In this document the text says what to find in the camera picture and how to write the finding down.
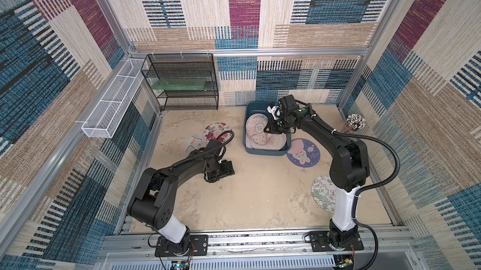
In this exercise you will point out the pink bear bow coaster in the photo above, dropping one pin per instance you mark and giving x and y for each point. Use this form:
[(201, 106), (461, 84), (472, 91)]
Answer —
[(275, 143)]

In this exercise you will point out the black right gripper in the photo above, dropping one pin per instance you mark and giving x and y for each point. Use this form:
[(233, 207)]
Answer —
[(276, 120)]

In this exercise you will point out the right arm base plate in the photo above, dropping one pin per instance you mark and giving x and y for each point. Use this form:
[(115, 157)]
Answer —
[(332, 240)]

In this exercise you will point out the white colourful doodle coaster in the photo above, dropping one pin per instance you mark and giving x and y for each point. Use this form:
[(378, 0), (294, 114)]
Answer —
[(255, 126)]

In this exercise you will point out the white wire mesh basket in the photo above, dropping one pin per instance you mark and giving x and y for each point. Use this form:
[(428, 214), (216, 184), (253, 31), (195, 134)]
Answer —
[(105, 118)]

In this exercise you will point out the purple space bunny coaster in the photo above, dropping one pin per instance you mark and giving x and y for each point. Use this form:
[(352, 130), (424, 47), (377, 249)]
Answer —
[(303, 153)]

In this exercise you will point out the teal plastic storage box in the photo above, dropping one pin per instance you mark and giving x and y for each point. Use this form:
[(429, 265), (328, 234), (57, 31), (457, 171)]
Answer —
[(261, 107)]

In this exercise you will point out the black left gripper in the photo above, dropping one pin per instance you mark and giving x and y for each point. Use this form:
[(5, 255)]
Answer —
[(228, 170)]

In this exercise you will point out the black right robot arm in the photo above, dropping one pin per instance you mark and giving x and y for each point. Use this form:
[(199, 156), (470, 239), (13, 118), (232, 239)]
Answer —
[(349, 168)]

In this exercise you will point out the black wire mesh shelf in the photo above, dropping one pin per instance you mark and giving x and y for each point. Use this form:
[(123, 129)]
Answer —
[(192, 65)]

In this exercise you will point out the white green floral coaster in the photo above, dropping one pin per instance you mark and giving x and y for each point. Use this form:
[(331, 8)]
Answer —
[(323, 191)]

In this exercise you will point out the green board on shelf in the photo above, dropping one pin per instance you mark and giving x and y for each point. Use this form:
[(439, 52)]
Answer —
[(180, 84)]

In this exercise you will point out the red rose floral coaster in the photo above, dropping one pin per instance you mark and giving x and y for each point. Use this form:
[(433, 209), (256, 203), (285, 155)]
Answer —
[(213, 130)]

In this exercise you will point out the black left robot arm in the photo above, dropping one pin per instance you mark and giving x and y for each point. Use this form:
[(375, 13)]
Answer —
[(153, 200)]

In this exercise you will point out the clear cup of pencils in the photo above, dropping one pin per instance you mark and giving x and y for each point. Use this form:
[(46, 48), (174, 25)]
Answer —
[(354, 123)]

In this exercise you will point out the white cat coaster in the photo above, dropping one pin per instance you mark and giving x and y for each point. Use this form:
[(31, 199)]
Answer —
[(194, 142)]

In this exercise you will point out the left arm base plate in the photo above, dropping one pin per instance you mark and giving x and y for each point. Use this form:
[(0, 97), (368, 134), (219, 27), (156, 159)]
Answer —
[(193, 245)]

